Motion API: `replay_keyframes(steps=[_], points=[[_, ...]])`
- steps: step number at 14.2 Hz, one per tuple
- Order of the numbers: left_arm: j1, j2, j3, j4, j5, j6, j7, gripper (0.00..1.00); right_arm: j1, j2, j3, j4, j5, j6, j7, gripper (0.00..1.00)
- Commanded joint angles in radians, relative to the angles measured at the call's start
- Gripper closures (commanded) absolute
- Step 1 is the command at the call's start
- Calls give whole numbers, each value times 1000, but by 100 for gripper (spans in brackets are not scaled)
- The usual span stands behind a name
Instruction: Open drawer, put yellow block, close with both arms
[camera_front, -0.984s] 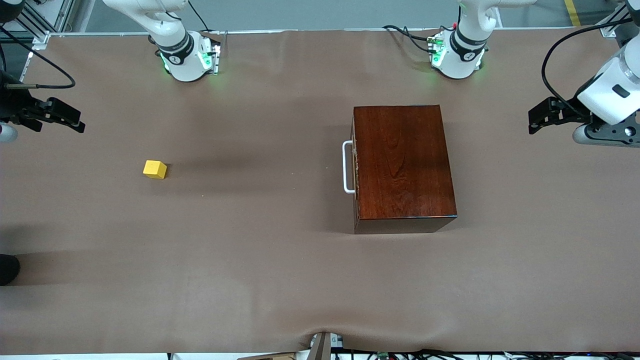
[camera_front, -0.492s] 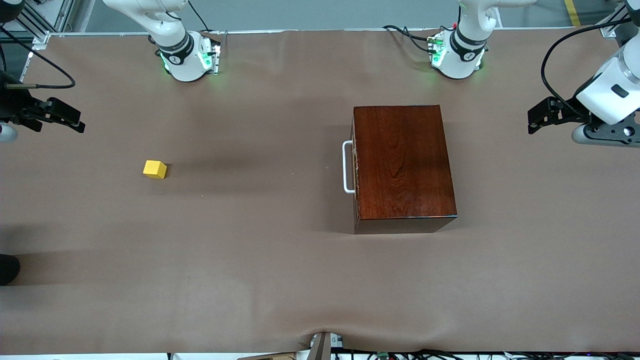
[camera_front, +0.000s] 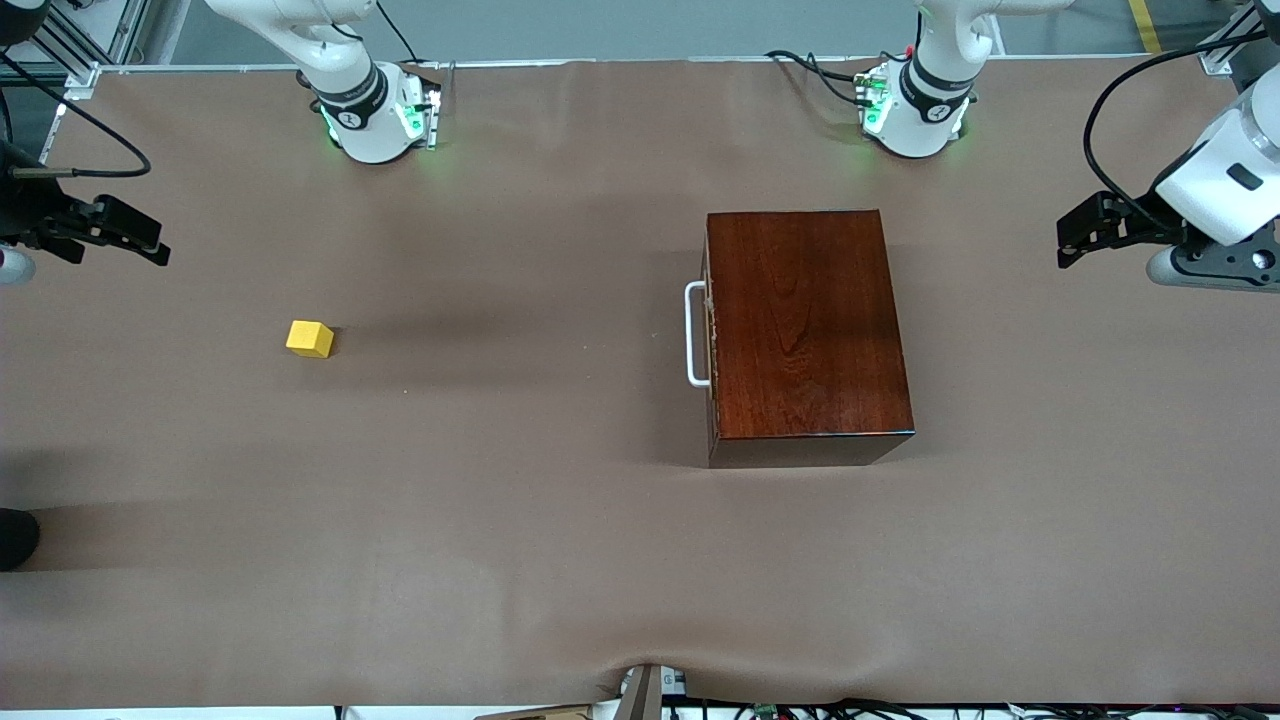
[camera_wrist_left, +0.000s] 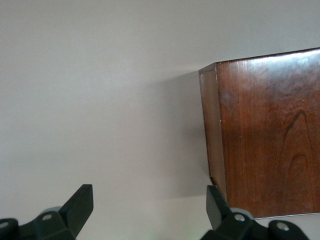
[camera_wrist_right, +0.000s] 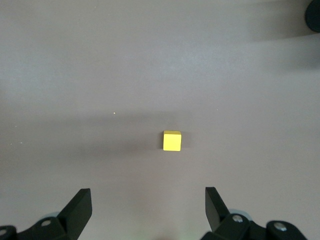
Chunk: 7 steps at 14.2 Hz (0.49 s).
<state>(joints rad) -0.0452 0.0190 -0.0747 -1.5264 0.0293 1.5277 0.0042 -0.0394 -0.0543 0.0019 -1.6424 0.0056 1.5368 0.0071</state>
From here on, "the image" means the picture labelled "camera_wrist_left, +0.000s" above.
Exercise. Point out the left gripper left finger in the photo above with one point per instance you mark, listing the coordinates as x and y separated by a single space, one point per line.
70 215

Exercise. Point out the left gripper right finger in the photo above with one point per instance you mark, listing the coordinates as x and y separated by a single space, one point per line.
217 212

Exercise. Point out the dark red-brown wooden cabinet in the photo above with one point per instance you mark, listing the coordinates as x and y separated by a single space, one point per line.
270 137

